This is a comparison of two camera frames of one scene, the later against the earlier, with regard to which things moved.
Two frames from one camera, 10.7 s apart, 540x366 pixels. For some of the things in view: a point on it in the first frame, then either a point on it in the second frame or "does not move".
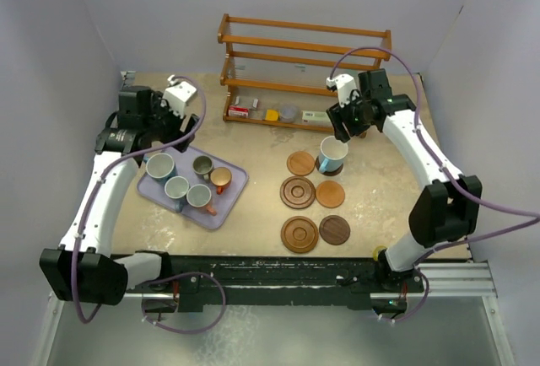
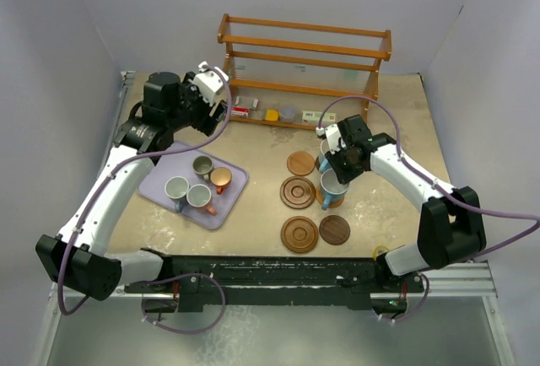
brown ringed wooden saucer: (297, 192) does not move
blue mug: (160, 165) to (331, 188)
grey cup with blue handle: (177, 187) does not move
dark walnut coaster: (334, 229) does not move
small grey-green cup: (202, 165) does not move
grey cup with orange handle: (199, 196) does not move
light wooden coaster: (330, 194) does not move
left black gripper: (161, 106) to (207, 122)
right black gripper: (338, 115) to (344, 176)
